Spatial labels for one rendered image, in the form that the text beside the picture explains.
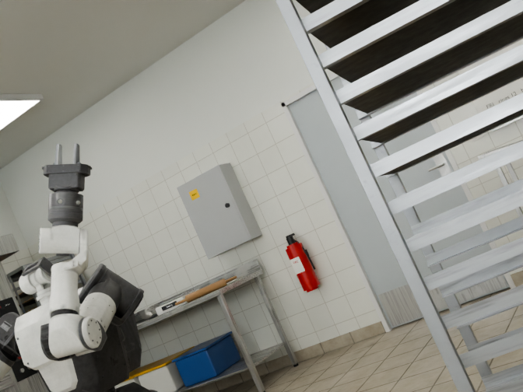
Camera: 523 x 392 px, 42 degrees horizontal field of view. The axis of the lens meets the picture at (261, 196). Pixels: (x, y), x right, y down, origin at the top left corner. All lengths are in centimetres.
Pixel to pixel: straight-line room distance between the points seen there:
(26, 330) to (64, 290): 39
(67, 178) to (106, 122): 498
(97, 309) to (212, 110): 442
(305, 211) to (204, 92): 141
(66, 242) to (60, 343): 26
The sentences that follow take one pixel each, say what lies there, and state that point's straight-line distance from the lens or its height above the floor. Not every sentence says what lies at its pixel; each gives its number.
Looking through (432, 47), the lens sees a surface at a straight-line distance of 152.
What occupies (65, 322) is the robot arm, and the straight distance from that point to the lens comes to 171.
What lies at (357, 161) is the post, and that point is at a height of 108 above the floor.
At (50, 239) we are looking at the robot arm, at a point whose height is 124.
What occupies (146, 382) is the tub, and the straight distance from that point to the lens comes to 627.
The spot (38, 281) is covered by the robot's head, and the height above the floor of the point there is 118.
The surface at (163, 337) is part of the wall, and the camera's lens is 684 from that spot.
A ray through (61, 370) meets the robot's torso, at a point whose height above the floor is 92.
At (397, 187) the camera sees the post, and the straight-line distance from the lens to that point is 193.
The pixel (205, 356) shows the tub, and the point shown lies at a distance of 582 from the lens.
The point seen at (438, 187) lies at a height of 96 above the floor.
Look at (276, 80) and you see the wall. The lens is 579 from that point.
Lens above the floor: 98
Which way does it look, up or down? 5 degrees up
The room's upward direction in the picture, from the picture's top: 24 degrees counter-clockwise
